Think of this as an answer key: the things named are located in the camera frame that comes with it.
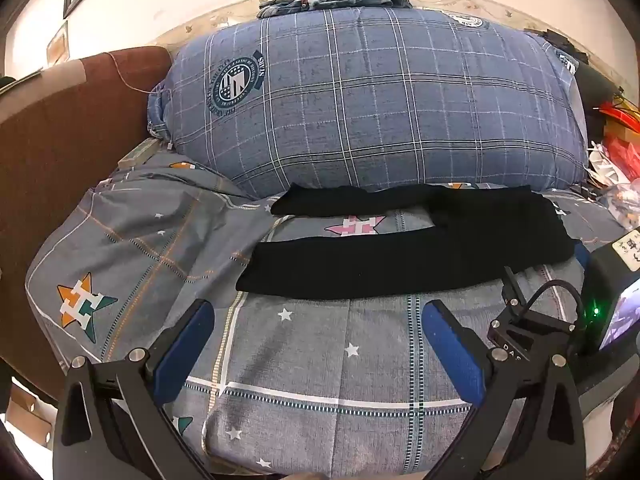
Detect small framed wall picture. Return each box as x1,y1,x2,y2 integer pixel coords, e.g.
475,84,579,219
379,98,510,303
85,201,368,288
46,21,70,66

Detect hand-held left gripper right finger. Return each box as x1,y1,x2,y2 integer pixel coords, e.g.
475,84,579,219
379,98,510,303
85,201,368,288
421,300,586,480

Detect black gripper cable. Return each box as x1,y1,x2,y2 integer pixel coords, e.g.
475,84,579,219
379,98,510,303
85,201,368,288
517,279,587,327

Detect blue plaid pillow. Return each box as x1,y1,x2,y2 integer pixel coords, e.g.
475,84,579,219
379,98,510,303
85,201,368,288
146,6,589,200

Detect grey star-print bedsheet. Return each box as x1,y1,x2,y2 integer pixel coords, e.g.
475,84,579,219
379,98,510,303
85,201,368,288
25,152,640,476

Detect cardboard box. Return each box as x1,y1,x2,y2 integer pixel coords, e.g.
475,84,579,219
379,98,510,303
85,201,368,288
5,385,54,447

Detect black pants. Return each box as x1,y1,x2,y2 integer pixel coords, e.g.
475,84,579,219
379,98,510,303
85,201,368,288
235,184,579,295

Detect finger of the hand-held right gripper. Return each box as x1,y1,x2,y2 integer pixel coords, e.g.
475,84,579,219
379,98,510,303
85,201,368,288
487,266,583,361

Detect black cloth pile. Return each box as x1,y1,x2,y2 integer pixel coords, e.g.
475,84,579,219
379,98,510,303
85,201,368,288
542,27,627,111

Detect brown headboard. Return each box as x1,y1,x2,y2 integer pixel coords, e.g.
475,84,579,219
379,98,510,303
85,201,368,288
0,46,174,402

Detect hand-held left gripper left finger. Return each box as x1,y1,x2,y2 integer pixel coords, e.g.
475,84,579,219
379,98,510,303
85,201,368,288
52,298,216,480

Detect folded blue jeans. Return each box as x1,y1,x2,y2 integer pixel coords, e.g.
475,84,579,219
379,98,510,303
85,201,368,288
257,0,414,20

